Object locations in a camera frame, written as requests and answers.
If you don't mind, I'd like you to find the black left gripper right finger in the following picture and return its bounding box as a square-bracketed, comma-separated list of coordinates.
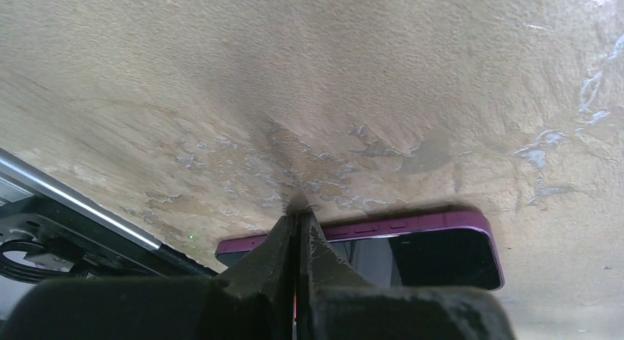
[296, 213, 515, 339]

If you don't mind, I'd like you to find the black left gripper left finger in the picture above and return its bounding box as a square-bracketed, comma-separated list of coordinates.
[1, 216, 295, 339]

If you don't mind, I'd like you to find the dark smartphone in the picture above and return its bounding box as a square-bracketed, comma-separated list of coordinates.
[214, 210, 506, 291]

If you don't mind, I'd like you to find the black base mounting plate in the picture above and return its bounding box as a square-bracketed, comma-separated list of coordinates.
[1, 197, 218, 284]

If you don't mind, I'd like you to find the aluminium rail frame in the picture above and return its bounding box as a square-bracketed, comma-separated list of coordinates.
[1, 149, 162, 250]

